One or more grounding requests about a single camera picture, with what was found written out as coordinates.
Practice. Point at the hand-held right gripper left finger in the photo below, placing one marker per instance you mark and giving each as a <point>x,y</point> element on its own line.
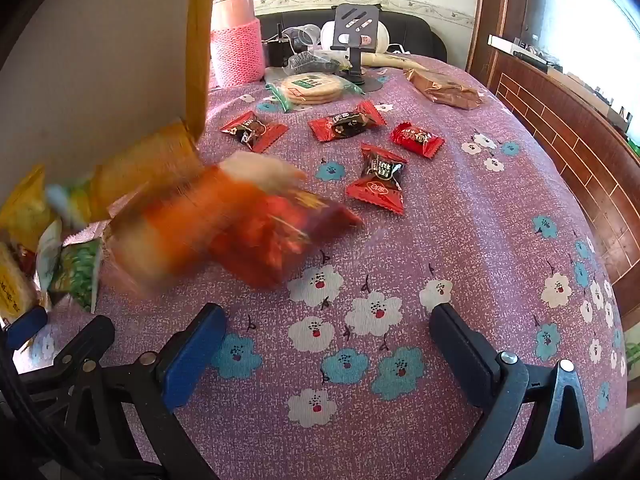
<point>192,355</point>

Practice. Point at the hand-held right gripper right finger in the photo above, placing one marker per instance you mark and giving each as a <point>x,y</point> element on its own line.
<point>465,355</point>

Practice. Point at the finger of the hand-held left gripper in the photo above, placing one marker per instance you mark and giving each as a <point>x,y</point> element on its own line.
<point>26,327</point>

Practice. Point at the biscuit packet with yellow label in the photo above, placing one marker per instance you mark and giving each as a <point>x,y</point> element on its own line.
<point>10,285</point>

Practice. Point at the white and green snack packet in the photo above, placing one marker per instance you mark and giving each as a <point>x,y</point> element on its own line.
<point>47,255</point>

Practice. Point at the orange snack packet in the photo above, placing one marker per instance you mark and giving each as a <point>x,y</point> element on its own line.
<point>160,240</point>

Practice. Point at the yellow snack packet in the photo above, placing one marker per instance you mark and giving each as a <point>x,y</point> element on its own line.
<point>25,205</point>

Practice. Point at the dark red snack packet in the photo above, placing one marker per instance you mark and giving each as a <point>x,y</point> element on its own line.
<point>270,245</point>

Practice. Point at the white snack packet red label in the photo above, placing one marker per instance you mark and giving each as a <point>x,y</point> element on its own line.
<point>262,172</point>

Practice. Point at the red candy packet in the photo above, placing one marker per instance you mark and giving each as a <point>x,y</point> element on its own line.
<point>417,137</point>
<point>252,130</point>
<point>377,177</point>

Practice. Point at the brown snack packet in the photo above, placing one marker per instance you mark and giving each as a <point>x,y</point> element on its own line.
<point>445,90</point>
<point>347,122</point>

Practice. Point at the cardboard box with yellow tape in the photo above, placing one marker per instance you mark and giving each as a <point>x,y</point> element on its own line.
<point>100,60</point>

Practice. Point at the purple floral tablecloth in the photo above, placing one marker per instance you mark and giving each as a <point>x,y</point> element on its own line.
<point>450,240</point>

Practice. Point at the wooden television cabinet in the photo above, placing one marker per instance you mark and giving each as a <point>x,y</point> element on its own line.
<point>560,120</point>

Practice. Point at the round rice cracker packet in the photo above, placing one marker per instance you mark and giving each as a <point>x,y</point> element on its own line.
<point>310,89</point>

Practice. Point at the cream curved object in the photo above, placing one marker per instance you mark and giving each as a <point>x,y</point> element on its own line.
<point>395,60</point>

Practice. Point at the white set-top box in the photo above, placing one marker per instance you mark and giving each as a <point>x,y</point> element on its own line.
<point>520,49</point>

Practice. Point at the pink thermos with knitted sleeve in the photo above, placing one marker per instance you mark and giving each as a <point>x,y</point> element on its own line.
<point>235,45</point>

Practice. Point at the clear bag with dark contents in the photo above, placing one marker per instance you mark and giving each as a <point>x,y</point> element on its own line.
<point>305,62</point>

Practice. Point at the black leather sofa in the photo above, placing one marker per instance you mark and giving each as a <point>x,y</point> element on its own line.
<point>415,35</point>

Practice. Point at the white round container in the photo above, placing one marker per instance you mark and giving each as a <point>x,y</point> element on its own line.
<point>381,35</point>

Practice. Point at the clear plastic measuring cup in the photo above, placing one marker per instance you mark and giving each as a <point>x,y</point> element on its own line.
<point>305,35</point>

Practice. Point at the black phone stand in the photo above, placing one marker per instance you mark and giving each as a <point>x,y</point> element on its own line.
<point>357,20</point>

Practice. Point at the television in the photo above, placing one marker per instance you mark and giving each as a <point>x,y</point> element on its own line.
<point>590,5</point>

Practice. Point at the wooden door frame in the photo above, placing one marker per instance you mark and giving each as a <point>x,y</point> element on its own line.
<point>500,10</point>

